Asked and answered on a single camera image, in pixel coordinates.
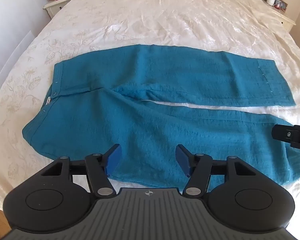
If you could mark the bed with cream bedspread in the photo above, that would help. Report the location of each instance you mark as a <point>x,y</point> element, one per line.
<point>165,17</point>

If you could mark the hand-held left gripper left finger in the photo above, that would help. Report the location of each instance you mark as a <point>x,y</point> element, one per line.
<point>113,158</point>

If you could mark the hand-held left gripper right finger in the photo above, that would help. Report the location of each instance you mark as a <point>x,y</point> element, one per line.
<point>182,158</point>

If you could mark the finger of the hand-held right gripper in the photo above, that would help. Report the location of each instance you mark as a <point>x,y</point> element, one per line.
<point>288,134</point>

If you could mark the white cup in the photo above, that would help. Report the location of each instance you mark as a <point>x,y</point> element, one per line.
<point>270,0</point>

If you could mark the teal pants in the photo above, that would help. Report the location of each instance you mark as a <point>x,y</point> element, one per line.
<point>145,130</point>

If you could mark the cream wooden nightstand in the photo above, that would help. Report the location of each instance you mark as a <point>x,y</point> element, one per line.
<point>283,17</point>
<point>57,6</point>

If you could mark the dark photo frame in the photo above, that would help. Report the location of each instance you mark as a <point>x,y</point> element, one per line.
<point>281,4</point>

